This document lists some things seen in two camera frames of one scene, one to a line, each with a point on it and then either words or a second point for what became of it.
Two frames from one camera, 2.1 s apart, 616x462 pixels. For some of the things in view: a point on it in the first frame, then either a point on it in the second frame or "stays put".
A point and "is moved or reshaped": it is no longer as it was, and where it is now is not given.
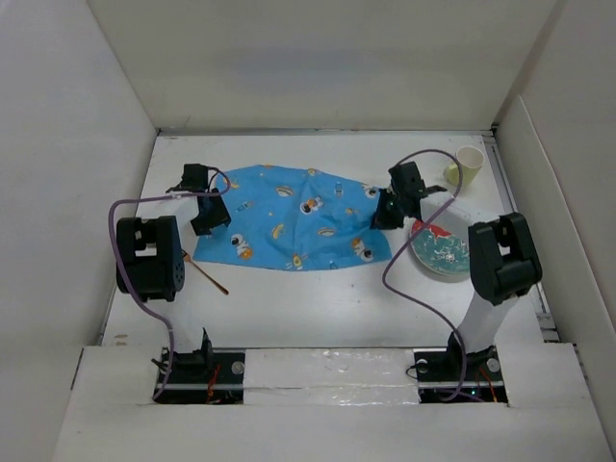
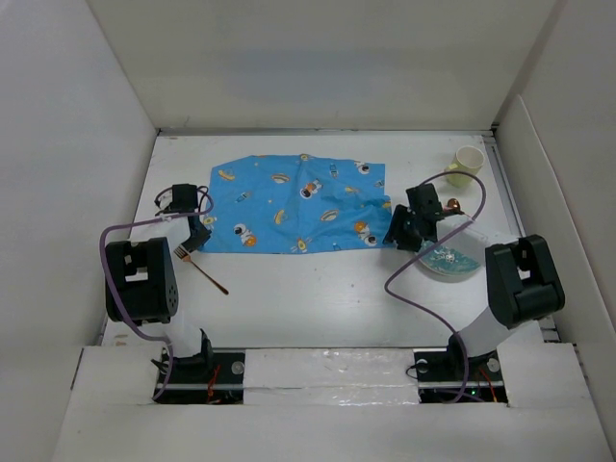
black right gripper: x=381 y=220 to x=395 y=232
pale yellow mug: x=471 y=160 stays put
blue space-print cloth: x=286 y=218 is moved or reshaped
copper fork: x=188 y=259 stays put
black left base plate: x=202 y=378 stays put
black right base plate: x=439 y=373 stays put
